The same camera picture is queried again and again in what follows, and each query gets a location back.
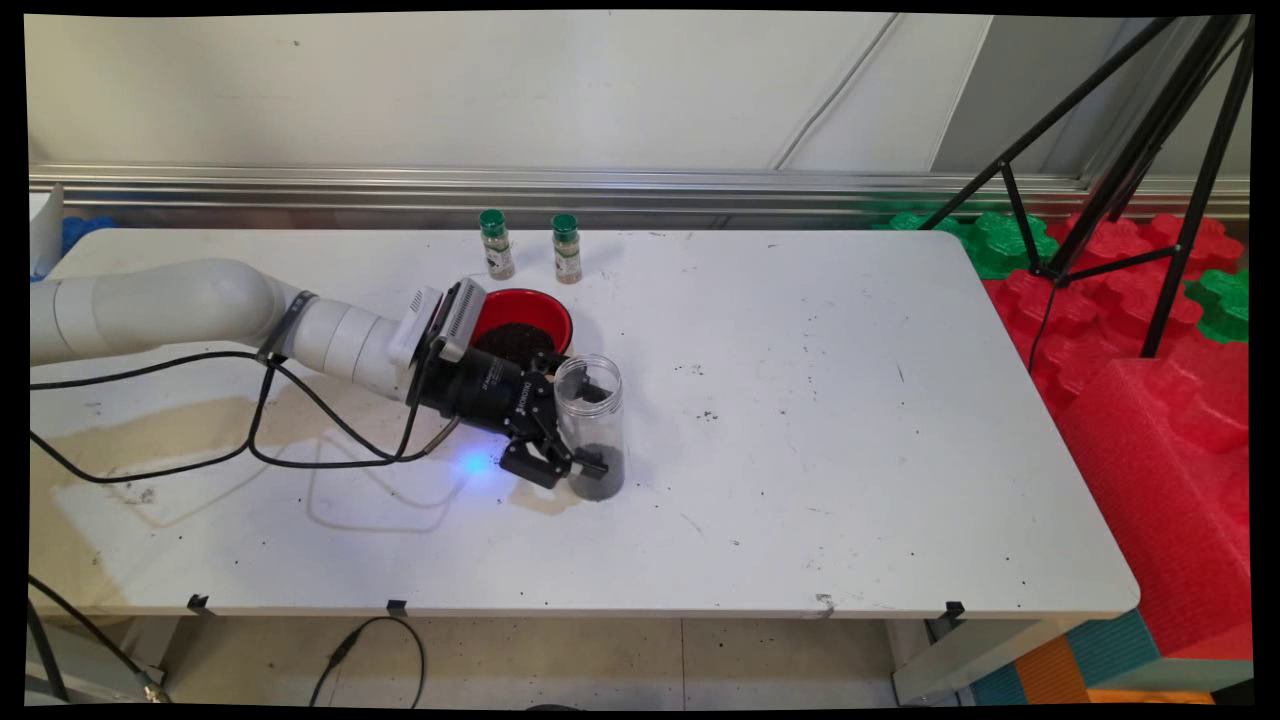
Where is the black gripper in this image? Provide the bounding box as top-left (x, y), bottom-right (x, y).
top-left (415, 345), bottom-right (610, 491)

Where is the clear plastic jar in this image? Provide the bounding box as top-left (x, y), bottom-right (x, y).
top-left (553, 353), bottom-right (627, 503)

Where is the red bowl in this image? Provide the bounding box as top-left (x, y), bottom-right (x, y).
top-left (468, 288), bottom-right (575, 367)

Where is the green-capped spice bottle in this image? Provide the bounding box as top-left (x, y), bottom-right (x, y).
top-left (478, 208), bottom-right (517, 281)
top-left (551, 212), bottom-right (584, 286)

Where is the white table leg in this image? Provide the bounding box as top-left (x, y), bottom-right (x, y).
top-left (30, 613), bottom-right (193, 703)
top-left (888, 615), bottom-right (1066, 707)

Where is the green foam puzzle piece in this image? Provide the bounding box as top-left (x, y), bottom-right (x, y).
top-left (1185, 268), bottom-right (1251, 345)
top-left (875, 210), bottom-right (1059, 281)

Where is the blue foam piece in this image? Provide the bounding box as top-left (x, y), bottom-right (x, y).
top-left (30, 214), bottom-right (117, 283)

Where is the white box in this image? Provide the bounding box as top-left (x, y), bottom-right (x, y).
top-left (30, 184), bottom-right (67, 277)

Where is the black stand leg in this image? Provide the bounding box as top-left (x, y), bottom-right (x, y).
top-left (28, 600), bottom-right (69, 703)

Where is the red foam puzzle mat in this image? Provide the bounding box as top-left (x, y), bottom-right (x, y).
top-left (983, 212), bottom-right (1247, 421)

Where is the orange foam mat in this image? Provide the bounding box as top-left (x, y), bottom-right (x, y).
top-left (1013, 635), bottom-right (1217, 707)

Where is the teal foam mat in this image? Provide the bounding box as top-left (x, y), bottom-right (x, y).
top-left (968, 608), bottom-right (1163, 707)

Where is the black tripod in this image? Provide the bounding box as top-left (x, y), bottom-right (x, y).
top-left (918, 15), bottom-right (1257, 359)

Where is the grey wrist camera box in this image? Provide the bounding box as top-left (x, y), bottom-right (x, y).
top-left (388, 278), bottom-right (489, 367)

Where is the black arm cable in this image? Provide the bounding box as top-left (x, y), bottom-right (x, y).
top-left (30, 345), bottom-right (463, 487)

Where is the grey cable strap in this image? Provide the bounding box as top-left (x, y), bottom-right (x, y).
top-left (256, 290), bottom-right (318, 364)

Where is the aluminium wall rail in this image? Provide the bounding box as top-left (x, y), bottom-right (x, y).
top-left (30, 163), bottom-right (1251, 223)

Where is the black floor cable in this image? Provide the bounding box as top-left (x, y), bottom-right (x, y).
top-left (308, 615), bottom-right (429, 709)

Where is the white wall cable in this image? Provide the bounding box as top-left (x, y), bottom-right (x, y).
top-left (772, 12), bottom-right (901, 171)

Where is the thin black tripod cable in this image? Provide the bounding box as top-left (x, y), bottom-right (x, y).
top-left (1027, 280), bottom-right (1061, 374)

